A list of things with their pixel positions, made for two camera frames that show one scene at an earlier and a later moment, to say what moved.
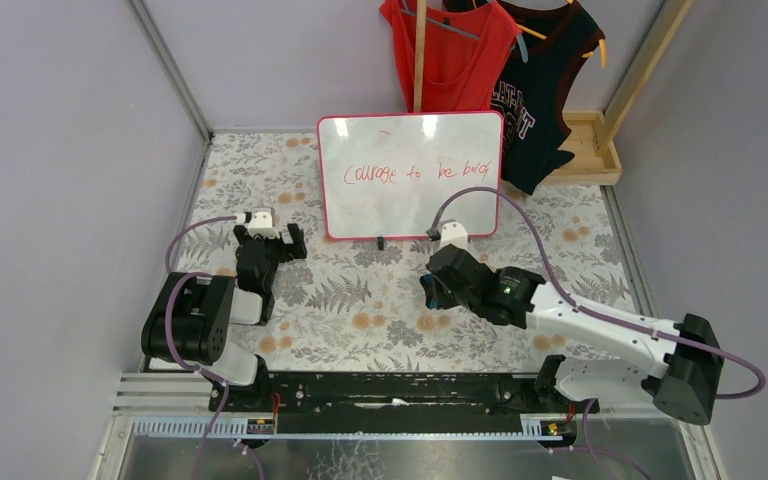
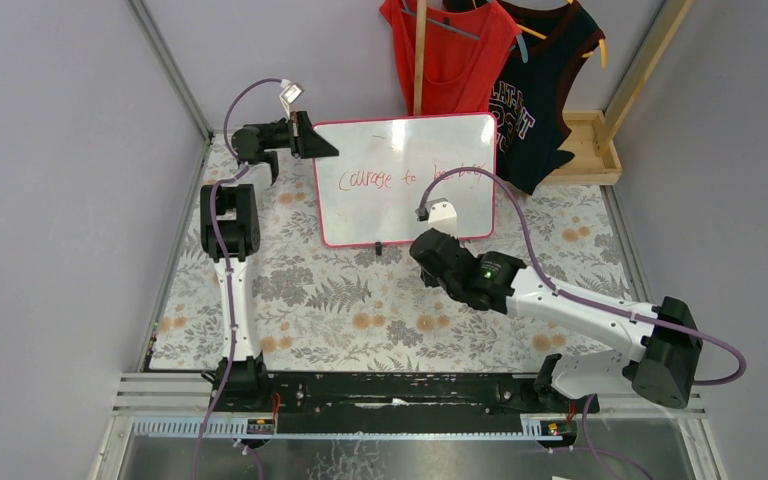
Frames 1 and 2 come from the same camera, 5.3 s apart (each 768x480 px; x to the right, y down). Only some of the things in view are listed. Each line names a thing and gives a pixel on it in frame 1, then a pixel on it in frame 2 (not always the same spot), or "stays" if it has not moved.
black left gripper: [268, 240] -> [295, 134]
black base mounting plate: [405, 395] stays
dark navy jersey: [554, 40] stays
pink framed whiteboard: [402, 175] stays
